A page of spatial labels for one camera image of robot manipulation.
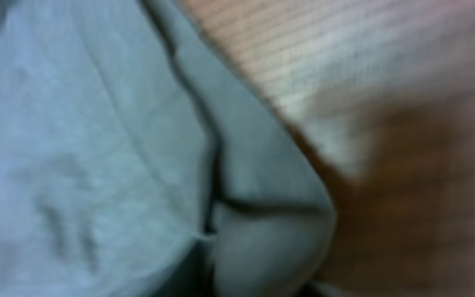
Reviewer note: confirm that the grey shorts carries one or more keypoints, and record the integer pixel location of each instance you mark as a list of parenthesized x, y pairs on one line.
[(134, 162)]

